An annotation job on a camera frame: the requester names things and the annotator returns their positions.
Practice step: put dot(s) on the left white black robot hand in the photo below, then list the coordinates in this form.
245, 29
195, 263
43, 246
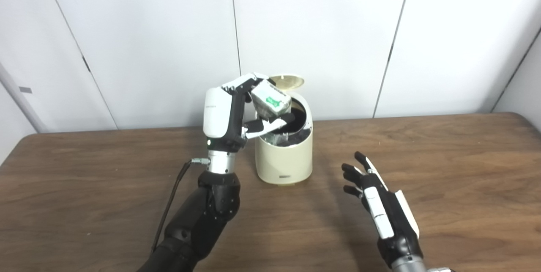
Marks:
217, 113

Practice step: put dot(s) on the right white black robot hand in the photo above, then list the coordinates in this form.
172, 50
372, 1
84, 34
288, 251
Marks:
389, 217

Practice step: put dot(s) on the green white milk carton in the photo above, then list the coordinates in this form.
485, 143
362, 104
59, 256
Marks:
270, 98

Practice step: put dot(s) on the round cream bin lid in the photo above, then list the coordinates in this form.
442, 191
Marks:
289, 81

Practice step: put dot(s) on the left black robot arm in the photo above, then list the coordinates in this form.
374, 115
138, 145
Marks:
203, 221

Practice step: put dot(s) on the cream-colored bin body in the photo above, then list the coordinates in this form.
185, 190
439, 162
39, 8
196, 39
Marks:
283, 160

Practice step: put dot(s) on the grey wall tag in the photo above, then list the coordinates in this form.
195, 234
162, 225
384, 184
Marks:
25, 90

